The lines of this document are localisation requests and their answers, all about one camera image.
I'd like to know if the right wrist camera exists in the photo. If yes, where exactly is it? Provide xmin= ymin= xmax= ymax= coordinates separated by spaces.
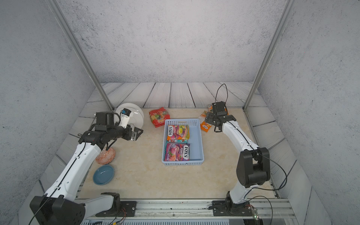
xmin=212 ymin=101 xmax=228 ymax=117

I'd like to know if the purple Fox's candy bag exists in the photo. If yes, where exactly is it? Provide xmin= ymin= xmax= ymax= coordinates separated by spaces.
xmin=164 ymin=142 xmax=190 ymax=162

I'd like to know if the red candy bag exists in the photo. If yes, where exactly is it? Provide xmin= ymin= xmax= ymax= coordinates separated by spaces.
xmin=149 ymin=107 xmax=171 ymax=128

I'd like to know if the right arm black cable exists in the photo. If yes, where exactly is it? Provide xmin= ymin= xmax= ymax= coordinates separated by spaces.
xmin=215 ymin=83 xmax=289 ymax=225

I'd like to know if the orange multicolour Fox's candy bag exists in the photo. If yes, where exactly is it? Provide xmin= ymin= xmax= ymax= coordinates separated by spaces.
xmin=167 ymin=125 xmax=190 ymax=143

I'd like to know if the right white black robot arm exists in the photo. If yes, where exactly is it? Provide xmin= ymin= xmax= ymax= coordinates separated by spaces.
xmin=205 ymin=112 xmax=271 ymax=214

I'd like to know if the white plate stack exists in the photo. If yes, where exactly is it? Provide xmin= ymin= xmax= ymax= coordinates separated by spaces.
xmin=114 ymin=103 xmax=144 ymax=128

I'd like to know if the light blue plastic basket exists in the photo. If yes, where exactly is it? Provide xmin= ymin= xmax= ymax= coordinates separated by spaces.
xmin=161 ymin=119 xmax=204 ymax=166

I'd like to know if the right aluminium frame post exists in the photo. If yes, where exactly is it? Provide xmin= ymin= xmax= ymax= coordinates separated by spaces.
xmin=243 ymin=0 xmax=296 ymax=112

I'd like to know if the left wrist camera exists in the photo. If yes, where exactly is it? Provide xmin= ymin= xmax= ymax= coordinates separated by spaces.
xmin=119 ymin=108 xmax=132 ymax=128

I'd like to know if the aluminium frame post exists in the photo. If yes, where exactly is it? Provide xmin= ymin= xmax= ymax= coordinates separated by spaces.
xmin=243 ymin=0 xmax=296 ymax=112
xmin=46 ymin=0 xmax=114 ymax=111

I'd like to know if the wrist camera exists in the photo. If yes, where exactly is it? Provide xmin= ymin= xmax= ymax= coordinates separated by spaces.
xmin=119 ymin=108 xmax=132 ymax=128
xmin=212 ymin=101 xmax=228 ymax=117

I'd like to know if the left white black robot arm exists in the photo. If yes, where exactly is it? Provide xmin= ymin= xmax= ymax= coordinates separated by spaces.
xmin=30 ymin=107 xmax=144 ymax=225

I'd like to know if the aluminium front rail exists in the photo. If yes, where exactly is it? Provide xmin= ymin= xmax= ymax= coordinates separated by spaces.
xmin=49 ymin=198 xmax=299 ymax=225

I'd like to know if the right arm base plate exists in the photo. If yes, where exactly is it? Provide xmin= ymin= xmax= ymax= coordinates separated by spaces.
xmin=208 ymin=200 xmax=253 ymax=217

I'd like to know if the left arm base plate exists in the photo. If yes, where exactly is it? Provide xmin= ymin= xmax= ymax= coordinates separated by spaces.
xmin=95 ymin=201 xmax=137 ymax=218

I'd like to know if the left aluminium frame post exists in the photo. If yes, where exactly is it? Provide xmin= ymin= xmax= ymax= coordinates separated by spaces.
xmin=46 ymin=0 xmax=114 ymax=111

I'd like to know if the blue small plate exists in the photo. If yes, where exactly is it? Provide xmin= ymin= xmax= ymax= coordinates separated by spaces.
xmin=93 ymin=165 xmax=115 ymax=186

